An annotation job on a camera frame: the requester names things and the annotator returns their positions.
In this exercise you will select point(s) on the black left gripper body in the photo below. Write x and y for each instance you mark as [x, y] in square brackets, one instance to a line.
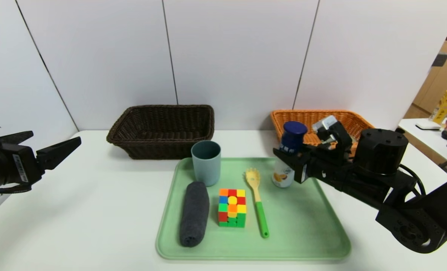
[24, 167]

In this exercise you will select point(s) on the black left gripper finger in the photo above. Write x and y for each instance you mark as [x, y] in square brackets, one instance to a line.
[16, 137]
[57, 152]

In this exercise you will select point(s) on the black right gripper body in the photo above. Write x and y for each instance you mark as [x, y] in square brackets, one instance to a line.
[301, 170]

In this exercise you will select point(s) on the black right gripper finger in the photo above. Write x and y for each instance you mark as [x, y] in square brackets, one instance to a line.
[289, 165]

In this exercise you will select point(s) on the white bottle blue cap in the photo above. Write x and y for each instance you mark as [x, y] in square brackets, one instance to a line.
[293, 135]

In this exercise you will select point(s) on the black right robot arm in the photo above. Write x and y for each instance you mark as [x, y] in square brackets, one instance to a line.
[381, 150]

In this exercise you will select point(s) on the orange wicker basket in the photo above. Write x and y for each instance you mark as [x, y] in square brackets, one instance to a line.
[355, 120]

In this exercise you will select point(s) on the dark brown wicker basket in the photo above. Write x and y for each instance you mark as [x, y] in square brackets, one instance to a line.
[159, 146]

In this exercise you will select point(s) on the light green plastic tray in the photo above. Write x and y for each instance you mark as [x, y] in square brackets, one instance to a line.
[302, 226]

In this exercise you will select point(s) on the colourful puzzle cube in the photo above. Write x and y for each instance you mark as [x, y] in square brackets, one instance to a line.
[232, 209]

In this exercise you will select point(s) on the blue-grey plastic cup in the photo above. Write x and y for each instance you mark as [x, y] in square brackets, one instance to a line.
[206, 165]

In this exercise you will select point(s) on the dark grey rolled towel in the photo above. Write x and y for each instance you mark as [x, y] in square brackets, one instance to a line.
[194, 214]

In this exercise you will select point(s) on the white side table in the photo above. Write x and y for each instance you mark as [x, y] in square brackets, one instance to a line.
[432, 145]

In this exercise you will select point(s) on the flat white device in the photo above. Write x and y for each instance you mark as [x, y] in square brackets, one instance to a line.
[427, 125]

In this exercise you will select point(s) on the light wooden cabinet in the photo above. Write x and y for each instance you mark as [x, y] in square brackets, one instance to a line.
[426, 90]

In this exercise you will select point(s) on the yellow carton box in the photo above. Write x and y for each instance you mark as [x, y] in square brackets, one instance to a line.
[446, 107]

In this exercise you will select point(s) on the grey cabinet sign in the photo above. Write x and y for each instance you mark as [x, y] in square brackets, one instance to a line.
[440, 60]

